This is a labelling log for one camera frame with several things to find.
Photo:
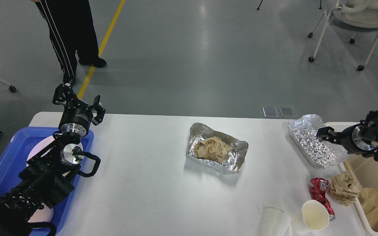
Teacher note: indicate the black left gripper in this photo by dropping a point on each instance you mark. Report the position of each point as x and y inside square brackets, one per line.
[75, 119]

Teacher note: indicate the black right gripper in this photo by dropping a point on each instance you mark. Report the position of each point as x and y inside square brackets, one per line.
[349, 138]

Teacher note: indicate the clear plastic bottle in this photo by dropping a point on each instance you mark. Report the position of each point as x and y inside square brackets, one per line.
[320, 154]

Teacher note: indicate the pink plate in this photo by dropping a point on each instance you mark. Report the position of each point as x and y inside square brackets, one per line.
[41, 144]

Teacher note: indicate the brown paper bag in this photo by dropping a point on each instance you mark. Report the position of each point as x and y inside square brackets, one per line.
[368, 199]

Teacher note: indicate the aluminium foil tray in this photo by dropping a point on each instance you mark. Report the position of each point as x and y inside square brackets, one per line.
[235, 158]

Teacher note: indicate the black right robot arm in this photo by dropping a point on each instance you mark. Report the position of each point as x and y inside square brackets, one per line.
[369, 132]

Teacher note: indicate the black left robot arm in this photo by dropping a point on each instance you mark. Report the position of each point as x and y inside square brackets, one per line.
[47, 180]

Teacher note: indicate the right metal floor plate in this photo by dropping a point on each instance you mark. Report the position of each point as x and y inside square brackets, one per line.
[287, 112]

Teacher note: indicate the metal floor plate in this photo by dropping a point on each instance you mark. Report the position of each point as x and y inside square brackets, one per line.
[287, 112]
[270, 112]

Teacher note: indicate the red can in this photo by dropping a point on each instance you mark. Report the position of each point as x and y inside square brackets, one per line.
[317, 190]

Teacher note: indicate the crumpled brown paper ball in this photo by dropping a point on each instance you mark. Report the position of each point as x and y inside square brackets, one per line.
[213, 149]
[344, 188]

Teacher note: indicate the left metal floor plate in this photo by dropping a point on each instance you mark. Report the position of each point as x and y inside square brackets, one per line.
[270, 112]

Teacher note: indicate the white plastic bin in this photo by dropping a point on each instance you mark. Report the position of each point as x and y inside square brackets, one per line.
[369, 173]

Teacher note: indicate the walking person black trousers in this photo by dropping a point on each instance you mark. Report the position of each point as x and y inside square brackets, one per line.
[72, 35]

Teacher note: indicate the white paper cup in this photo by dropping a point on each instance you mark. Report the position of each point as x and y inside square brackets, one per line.
[313, 216]

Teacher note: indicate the blue plastic tray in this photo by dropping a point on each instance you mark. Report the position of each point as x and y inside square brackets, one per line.
[14, 160]

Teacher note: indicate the white office chair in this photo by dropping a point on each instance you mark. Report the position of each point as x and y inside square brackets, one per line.
[353, 15]

